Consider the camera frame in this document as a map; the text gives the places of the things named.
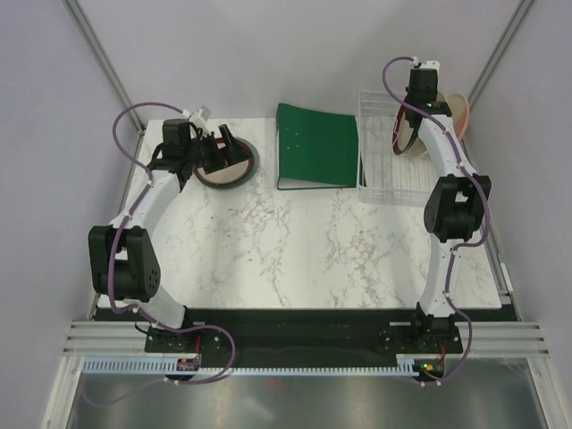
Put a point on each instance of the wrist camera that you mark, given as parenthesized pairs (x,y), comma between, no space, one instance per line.
(199,118)
(416,63)

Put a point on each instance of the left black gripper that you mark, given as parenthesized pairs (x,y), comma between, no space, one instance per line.
(220,157)

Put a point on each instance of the pink and cream plate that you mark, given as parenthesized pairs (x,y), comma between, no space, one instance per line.
(460,109)

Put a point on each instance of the green ring binder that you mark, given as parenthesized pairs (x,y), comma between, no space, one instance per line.
(315,150)

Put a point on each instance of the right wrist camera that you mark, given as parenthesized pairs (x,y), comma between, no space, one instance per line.
(416,63)

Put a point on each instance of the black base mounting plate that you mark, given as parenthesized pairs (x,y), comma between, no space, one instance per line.
(389,331)

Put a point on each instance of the dark rimmed beige plate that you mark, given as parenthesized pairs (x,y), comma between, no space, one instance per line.
(402,134)

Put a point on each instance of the red rimmed cream plate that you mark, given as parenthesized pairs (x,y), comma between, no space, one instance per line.
(228,178)

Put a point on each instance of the left aluminium corner post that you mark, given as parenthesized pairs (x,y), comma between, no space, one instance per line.
(96,48)

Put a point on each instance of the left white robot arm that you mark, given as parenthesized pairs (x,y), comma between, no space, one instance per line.
(124,265)

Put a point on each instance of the aluminium corner post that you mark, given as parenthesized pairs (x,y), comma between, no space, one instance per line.
(507,36)
(96,48)

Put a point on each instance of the white slotted cable duct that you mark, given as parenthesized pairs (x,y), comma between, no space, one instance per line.
(173,366)

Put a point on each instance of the grey-blue plate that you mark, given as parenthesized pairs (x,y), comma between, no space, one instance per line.
(255,161)

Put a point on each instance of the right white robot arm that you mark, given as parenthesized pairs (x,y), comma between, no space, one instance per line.
(456,208)

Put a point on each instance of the right aluminium corner post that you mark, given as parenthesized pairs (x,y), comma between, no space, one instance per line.
(507,36)

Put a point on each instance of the aluminium frame rail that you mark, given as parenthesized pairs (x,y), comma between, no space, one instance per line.
(490,340)

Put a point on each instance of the pale green plate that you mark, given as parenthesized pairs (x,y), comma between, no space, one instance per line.
(418,148)

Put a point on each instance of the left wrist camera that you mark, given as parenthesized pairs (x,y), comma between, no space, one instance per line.
(199,118)

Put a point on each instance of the white wire dish rack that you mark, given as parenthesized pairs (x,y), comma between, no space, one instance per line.
(384,177)

